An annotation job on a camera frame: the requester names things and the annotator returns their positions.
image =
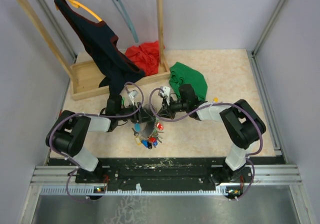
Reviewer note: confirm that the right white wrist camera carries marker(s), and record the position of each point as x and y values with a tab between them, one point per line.
164	93

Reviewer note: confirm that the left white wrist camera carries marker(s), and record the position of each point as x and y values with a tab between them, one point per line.
132	95

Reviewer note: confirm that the red cloth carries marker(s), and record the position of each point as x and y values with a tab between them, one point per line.
145	56

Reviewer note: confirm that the wooden clothes rack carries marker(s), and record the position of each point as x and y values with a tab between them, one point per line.
85	76

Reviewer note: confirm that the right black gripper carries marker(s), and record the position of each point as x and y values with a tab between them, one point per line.
164	112

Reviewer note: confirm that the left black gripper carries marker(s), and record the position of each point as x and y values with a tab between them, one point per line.
141	115

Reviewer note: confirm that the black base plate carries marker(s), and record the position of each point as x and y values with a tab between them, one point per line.
172	174

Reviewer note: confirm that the green cloth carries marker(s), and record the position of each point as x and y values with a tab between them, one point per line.
181	74

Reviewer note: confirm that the yellow hanger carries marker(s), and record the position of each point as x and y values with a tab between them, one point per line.
77	4

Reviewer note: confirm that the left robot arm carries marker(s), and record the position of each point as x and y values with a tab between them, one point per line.
69	132

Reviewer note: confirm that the grey blue hanger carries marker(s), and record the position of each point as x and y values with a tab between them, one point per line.
123	12

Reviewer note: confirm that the large keyring with blue handle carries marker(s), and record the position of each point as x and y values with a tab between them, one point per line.
147	134

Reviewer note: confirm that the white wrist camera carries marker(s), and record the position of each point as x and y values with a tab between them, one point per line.
164	93
132	95

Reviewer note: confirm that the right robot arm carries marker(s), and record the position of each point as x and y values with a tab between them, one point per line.
243	125

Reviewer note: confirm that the dark navy garment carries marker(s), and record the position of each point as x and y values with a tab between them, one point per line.
100	42

